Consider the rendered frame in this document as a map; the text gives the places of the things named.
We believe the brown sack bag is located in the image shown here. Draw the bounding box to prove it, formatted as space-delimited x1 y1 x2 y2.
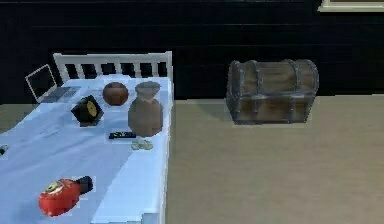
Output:
127 80 164 138

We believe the white open laptop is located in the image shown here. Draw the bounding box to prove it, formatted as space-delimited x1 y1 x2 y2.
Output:
25 63 82 104

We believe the pale green coin pile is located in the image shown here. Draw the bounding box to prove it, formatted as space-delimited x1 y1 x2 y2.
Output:
131 138 154 151

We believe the black remote control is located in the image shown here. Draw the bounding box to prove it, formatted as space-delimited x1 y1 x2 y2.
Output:
108 131 137 140

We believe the brown basketball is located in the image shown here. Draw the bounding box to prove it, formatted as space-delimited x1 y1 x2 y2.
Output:
102 81 130 107

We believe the brown wooden treasure chest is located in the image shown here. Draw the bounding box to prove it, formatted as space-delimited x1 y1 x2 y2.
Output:
225 59 320 125

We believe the black box with yellow disc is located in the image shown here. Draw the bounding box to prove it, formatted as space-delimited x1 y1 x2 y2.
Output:
70 95 105 128

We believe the white bed with blue sheet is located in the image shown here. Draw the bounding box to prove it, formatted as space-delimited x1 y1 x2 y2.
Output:
0 50 174 224

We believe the red boxing glove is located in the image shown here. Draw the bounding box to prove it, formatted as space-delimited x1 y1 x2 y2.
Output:
38 175 94 218

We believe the white framed window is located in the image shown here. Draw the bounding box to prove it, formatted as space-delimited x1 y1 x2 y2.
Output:
317 0 384 13

